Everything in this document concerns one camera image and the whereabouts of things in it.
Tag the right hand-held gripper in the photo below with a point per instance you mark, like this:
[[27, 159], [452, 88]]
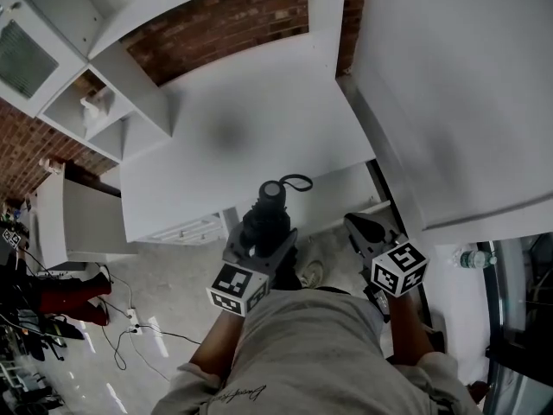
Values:
[[399, 270]]

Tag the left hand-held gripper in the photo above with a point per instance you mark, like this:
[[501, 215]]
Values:
[[235, 288]]

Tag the black umbrella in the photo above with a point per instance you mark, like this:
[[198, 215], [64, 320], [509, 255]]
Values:
[[268, 218]]

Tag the person's left forearm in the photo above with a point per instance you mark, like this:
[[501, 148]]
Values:
[[216, 344]]

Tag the person's right forearm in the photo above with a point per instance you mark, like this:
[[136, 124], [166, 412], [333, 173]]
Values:
[[410, 331]]

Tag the person's black trousers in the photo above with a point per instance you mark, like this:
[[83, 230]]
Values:
[[285, 270]]

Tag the person's white shoe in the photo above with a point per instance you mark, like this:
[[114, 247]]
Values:
[[312, 274]]

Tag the clear plastic water bottle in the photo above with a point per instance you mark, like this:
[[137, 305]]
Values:
[[475, 259]]

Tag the person's grey shirt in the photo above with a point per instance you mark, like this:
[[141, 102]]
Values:
[[311, 353]]

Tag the white power strip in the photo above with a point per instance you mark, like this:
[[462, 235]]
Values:
[[134, 322]]

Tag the small white side table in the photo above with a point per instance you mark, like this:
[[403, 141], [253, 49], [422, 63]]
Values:
[[82, 218]]

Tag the small white figurine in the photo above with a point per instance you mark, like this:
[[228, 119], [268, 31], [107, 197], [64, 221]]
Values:
[[96, 104]]

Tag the white hutch shelf unit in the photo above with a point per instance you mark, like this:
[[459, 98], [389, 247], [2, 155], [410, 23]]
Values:
[[142, 2]]

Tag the black window frame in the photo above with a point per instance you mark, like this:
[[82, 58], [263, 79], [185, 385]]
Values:
[[510, 301]]

